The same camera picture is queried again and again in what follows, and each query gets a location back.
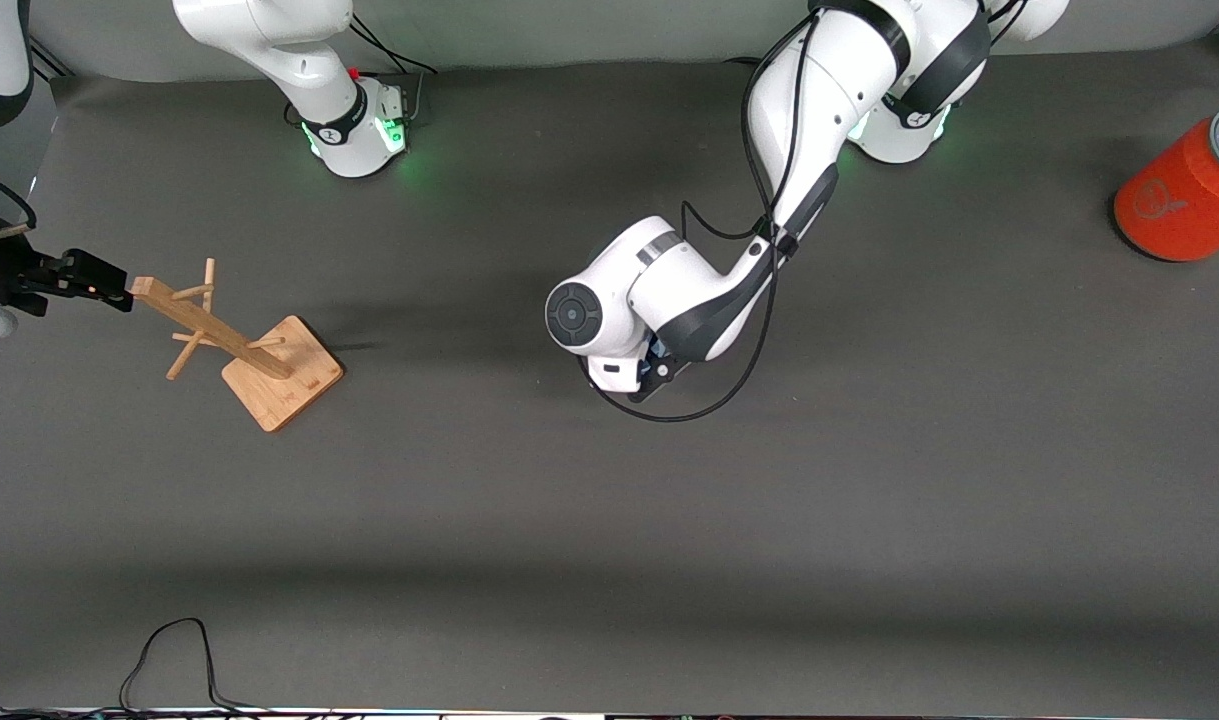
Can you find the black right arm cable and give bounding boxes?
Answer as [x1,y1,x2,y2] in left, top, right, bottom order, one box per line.
[0,164,39,233]

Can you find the orange cylindrical can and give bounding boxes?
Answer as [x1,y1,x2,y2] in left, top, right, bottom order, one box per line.
[1113,99,1219,263]

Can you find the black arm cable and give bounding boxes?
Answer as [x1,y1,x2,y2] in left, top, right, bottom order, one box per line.
[0,164,39,233]
[577,8,826,424]

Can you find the wooden mug tree stand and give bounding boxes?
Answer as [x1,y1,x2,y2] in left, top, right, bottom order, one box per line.
[129,258,346,434]

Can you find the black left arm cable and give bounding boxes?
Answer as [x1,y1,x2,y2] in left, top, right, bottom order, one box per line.
[577,8,826,424]

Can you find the aluminium frame rail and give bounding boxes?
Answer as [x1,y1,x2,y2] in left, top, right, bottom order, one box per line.
[27,36,72,80]

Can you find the black right arm base cables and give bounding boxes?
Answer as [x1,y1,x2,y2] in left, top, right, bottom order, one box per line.
[349,14,441,127]

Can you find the black looped floor cable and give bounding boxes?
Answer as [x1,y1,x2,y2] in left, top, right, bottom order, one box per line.
[119,617,270,717]

